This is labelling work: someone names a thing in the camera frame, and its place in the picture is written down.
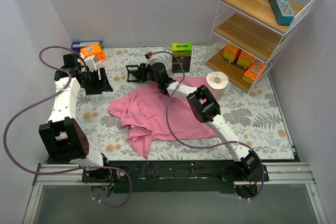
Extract green black product box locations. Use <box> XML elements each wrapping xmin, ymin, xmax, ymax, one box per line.
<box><xmin>172</xmin><ymin>42</ymin><xmax>192</xmax><ymax>73</ymax></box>

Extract orange yellow box left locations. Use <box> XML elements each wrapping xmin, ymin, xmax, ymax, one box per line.
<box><xmin>223</xmin><ymin>42</ymin><xmax>241</xmax><ymax>64</ymax></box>

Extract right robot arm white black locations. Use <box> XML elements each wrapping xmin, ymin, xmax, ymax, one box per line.
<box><xmin>126</xmin><ymin>62</ymin><xmax>266</xmax><ymax>182</ymax></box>

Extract white wire shelf rack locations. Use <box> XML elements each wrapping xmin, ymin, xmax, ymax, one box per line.
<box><xmin>205</xmin><ymin>0</ymin><xmax>316</xmax><ymax>93</ymax></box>

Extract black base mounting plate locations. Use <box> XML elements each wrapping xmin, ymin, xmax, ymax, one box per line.
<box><xmin>81</xmin><ymin>159</ymin><xmax>271</xmax><ymax>194</ymax></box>

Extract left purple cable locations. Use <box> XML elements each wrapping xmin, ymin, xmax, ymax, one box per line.
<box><xmin>3</xmin><ymin>46</ymin><xmax>133</xmax><ymax>208</ymax></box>

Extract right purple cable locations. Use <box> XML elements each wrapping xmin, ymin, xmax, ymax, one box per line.
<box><xmin>150</xmin><ymin>50</ymin><xmax>266</xmax><ymax>201</ymax></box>

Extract orange yellow box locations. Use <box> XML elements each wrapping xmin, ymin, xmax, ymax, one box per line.
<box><xmin>223</xmin><ymin>42</ymin><xmax>241</xmax><ymax>64</ymax></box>
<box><xmin>236</xmin><ymin>50</ymin><xmax>254</xmax><ymax>70</ymax></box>

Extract orange box on mat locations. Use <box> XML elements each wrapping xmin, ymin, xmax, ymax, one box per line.
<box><xmin>80</xmin><ymin>44</ymin><xmax>107</xmax><ymax>61</ymax></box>

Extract orange box right shelf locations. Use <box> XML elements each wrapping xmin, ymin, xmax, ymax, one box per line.
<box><xmin>243</xmin><ymin>61</ymin><xmax>266</xmax><ymax>83</ymax></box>

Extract small black display case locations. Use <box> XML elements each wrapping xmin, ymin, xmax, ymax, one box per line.
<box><xmin>125</xmin><ymin>65</ymin><xmax>140</xmax><ymax>83</ymax></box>

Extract floral table mat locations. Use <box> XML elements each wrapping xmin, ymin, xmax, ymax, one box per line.
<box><xmin>52</xmin><ymin>45</ymin><xmax>295</xmax><ymax>162</ymax></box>

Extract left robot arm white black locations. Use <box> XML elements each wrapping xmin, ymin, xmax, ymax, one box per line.
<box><xmin>39</xmin><ymin>54</ymin><xmax>113</xmax><ymax>182</ymax></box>

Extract teal long box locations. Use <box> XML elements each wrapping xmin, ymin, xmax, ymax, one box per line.
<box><xmin>268</xmin><ymin>0</ymin><xmax>295</xmax><ymax>26</ymax></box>

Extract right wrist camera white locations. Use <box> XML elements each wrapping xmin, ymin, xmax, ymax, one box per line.
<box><xmin>145</xmin><ymin>52</ymin><xmax>158</xmax><ymax>66</ymax></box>

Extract toilet paper roll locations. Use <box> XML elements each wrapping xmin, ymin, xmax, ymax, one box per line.
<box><xmin>206</xmin><ymin>71</ymin><xmax>229</xmax><ymax>100</ymax></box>

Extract orange yellow box middle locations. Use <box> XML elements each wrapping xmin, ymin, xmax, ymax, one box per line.
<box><xmin>236</xmin><ymin>50</ymin><xmax>254</xmax><ymax>70</ymax></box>

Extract aluminium frame rail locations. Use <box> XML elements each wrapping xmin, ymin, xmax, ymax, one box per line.
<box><xmin>23</xmin><ymin>162</ymin><xmax>328</xmax><ymax>223</ymax></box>

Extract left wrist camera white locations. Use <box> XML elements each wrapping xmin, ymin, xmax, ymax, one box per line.
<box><xmin>80</xmin><ymin>55</ymin><xmax>98</xmax><ymax>72</ymax></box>

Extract pink garment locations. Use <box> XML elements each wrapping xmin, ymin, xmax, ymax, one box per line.
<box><xmin>108</xmin><ymin>83</ymin><xmax>216</xmax><ymax>158</ymax></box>

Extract blue box at wall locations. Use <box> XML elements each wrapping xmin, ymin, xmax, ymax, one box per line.
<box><xmin>71</xmin><ymin>41</ymin><xmax>104</xmax><ymax>52</ymax></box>

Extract purple cable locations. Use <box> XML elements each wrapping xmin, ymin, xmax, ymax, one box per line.
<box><xmin>3</xmin><ymin>46</ymin><xmax>133</xmax><ymax>208</ymax></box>
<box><xmin>150</xmin><ymin>50</ymin><xmax>266</xmax><ymax>201</ymax></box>

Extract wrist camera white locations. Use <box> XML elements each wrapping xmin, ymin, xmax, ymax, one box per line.
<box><xmin>80</xmin><ymin>55</ymin><xmax>98</xmax><ymax>72</ymax></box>
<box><xmin>145</xmin><ymin>52</ymin><xmax>158</xmax><ymax>66</ymax></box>

